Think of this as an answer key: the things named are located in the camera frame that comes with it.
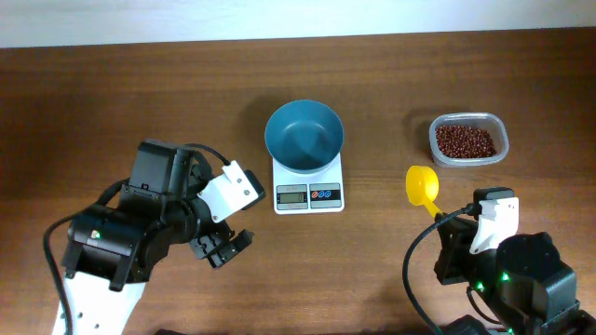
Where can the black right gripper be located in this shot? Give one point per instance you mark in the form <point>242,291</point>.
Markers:
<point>451,247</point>

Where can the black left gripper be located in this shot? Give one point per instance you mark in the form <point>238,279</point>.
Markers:
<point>216,247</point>

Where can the yellow plastic measuring scoop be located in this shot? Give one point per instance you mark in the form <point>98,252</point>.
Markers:
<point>422,188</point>

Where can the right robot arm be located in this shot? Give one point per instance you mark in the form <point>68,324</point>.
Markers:
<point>523,281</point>

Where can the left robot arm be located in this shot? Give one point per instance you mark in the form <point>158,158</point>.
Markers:
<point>170,198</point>

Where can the white digital kitchen scale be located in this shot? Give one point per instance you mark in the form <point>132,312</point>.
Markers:
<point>321,191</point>

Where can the teal blue bowl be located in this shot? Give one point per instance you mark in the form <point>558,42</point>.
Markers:
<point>304,135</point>

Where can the red beans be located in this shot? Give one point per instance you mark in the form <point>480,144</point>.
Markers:
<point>465,142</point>

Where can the clear plastic container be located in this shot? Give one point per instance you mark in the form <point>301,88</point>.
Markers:
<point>489,122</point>

